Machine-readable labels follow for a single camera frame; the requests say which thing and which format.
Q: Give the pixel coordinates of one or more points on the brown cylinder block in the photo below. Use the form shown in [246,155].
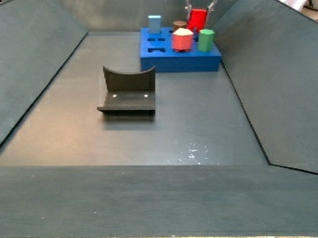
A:
[178,24]

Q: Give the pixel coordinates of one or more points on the blue shape sorter board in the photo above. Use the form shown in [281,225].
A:
[157,55]

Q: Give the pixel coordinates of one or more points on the red white pentagon block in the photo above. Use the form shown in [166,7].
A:
[182,39]

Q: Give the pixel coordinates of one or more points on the light blue rectangular block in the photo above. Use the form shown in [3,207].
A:
[154,23]

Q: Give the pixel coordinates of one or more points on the red two-legged block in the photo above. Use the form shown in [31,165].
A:
[197,19]

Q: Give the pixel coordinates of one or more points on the black curved stand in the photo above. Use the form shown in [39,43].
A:
[130,91]

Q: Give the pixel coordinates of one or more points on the green hexagon block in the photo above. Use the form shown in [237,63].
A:
[206,40]

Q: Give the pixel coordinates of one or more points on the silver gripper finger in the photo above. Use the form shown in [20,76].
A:
[187,9]
[211,6]

